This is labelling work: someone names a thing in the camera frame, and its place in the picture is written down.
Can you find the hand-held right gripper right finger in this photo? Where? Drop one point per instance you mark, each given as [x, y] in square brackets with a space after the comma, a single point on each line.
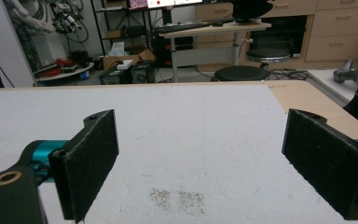
[326, 158]

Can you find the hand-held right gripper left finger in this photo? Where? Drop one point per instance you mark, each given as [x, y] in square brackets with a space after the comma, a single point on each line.
[85, 161]

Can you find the grey hand-held device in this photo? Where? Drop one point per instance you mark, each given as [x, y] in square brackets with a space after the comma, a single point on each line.
[348, 73]

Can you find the round white low table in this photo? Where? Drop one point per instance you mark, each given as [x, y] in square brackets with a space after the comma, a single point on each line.
[70, 73]

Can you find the black equipment case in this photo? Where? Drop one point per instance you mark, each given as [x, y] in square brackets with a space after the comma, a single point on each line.
[143, 72]
[113, 76]

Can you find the white table mat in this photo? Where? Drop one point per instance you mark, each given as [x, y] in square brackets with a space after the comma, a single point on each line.
[180, 130]

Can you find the red tool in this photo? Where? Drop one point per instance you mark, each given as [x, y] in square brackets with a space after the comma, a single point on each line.
[65, 62]

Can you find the small white box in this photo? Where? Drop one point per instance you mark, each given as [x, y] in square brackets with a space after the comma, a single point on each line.
[125, 64]

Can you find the white paper bag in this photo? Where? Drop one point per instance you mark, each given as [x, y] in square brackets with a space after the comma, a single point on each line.
[117, 49]

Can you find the open cardboard box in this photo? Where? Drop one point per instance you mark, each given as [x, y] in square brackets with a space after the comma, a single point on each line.
[135, 54]

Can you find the small black round stool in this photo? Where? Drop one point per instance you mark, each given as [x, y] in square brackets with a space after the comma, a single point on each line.
[268, 55]

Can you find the large black round stool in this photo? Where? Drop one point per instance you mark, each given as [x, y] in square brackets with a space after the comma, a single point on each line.
[241, 74]

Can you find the light wooden drawer cabinet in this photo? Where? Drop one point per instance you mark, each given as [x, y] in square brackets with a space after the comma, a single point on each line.
[338, 31]

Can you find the black computer tower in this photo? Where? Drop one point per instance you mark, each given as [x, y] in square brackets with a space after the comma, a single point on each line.
[180, 51]

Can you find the black metal shelf rack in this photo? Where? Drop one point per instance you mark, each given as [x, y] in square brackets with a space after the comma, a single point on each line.
[118, 18]

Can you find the black keyboard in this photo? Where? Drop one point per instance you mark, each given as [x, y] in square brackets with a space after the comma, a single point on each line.
[180, 28]

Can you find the black bulky object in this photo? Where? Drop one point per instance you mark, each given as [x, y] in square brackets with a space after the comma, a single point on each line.
[250, 8]

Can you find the light wooden desk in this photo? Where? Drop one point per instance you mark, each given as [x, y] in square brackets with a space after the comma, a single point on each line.
[211, 30]

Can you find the computer monitor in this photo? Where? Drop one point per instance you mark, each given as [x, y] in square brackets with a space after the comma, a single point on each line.
[164, 3]

